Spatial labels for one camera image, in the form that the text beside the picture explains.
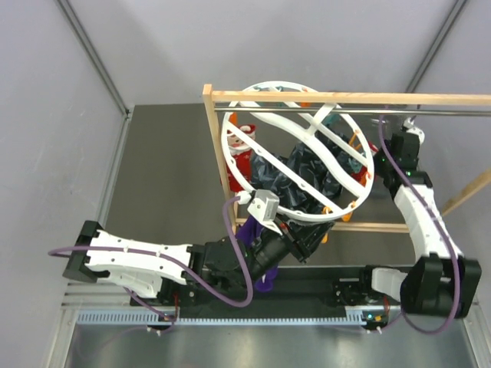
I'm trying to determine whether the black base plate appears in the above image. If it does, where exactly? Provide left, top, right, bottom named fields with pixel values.
left=145, top=266, right=398, bottom=320

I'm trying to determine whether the grey cable duct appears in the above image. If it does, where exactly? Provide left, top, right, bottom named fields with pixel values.
left=77, top=309, right=383, bottom=327

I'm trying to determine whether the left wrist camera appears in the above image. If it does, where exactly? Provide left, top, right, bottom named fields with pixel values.
left=237, top=189, right=281, bottom=235

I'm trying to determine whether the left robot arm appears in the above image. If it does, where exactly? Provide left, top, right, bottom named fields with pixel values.
left=62, top=217, right=333, bottom=307

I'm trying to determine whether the purple sock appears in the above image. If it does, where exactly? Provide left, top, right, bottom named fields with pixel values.
left=236, top=216, right=278, bottom=293

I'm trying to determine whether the white round clip hanger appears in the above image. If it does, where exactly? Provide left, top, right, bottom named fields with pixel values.
left=222, top=81, right=375, bottom=223

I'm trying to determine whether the clear plastic bin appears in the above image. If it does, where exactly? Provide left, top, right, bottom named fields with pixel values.
left=245, top=107, right=438, bottom=231

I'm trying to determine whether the wooden rack frame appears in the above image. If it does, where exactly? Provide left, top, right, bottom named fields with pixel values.
left=203, top=81, right=490, bottom=222

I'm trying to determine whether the dark patterned cloth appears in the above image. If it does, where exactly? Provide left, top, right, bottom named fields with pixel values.
left=250, top=132, right=364, bottom=214

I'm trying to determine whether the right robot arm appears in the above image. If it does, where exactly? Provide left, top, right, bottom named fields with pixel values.
left=358, top=117, right=482, bottom=319

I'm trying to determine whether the red santa sock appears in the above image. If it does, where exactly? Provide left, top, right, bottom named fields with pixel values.
left=226, top=130, right=252, bottom=192

